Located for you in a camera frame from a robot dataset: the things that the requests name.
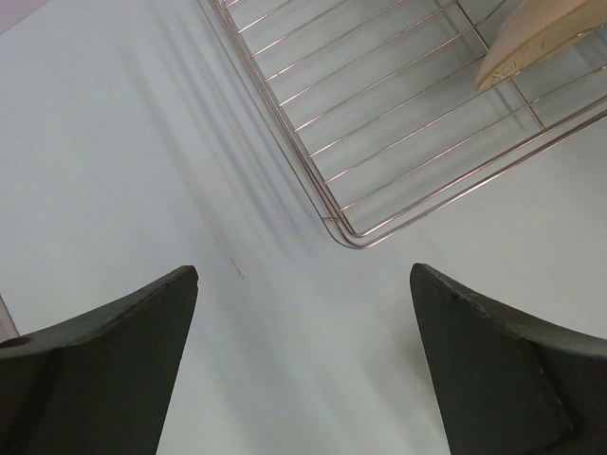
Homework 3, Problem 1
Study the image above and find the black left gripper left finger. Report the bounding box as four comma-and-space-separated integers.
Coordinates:
1, 265, 197, 454

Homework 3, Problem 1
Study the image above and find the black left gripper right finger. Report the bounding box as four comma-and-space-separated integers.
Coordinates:
410, 264, 606, 454

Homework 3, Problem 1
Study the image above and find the metal wire dish rack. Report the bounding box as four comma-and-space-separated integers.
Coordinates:
204, 1, 606, 249

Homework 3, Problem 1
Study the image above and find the beige bird pattern plate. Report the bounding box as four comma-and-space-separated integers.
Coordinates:
476, 0, 606, 91

